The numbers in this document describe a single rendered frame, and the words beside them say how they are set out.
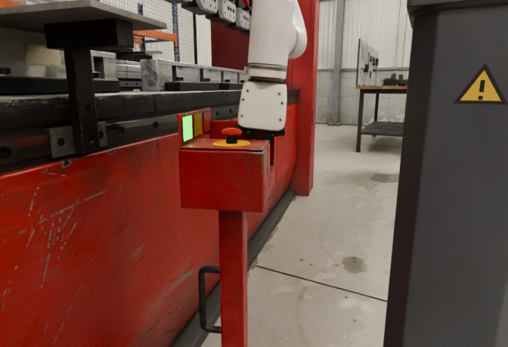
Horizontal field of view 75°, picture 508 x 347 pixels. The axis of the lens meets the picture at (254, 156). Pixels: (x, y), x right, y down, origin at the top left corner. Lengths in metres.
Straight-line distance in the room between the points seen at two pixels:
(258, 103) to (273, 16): 0.17
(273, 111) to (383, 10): 7.47
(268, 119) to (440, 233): 0.38
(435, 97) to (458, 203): 0.14
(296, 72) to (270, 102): 1.97
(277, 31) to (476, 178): 0.43
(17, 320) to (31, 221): 0.15
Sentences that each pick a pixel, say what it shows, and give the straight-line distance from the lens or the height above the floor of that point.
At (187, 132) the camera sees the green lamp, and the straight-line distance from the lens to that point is 0.65.
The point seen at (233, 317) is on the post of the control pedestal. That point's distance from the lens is 0.83.
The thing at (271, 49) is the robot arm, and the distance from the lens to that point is 0.69.
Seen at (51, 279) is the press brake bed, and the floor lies 0.57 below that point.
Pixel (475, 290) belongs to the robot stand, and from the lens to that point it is 0.55.
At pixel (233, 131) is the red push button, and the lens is 0.62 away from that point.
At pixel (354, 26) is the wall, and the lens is 8.15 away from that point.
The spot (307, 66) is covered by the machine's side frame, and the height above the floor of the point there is 1.04.
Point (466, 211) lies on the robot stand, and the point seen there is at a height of 0.73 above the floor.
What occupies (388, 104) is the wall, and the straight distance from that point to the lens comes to 7.95.
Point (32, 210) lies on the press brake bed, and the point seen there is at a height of 0.70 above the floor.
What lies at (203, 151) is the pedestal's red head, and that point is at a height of 0.77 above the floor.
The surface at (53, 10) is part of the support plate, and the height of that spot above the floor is 0.99.
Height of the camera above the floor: 0.89
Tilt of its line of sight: 12 degrees down
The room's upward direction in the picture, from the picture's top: straight up
